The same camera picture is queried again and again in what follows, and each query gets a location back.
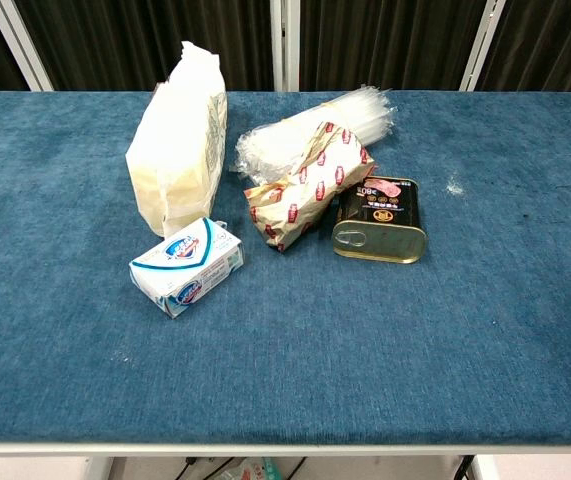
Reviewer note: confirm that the red gold snack wrapper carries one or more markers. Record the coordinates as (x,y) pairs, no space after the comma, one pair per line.
(310,185)

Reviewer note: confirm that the white bread bag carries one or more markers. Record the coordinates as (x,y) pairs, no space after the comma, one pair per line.
(180,150)

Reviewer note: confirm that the blue table cloth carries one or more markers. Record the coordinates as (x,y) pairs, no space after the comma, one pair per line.
(285,320)

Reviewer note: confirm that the black gold luncheon meat can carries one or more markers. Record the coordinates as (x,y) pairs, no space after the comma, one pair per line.
(382,220)

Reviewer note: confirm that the clear plastic noodle packet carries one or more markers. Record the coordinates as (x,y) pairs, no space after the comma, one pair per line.
(285,140)

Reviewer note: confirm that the blue white soap box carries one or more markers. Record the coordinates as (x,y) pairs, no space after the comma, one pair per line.
(185,267)

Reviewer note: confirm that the green white packet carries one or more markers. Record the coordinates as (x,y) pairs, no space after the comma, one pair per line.
(255,470)

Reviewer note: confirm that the dark pleated curtain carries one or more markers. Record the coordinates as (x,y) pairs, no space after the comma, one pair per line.
(140,40)

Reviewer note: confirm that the white table leg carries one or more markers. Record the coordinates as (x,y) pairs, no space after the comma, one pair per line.
(485,468)
(96,468)

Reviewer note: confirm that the white frame post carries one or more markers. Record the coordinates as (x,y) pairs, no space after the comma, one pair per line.
(285,45)
(20,42)
(482,45)

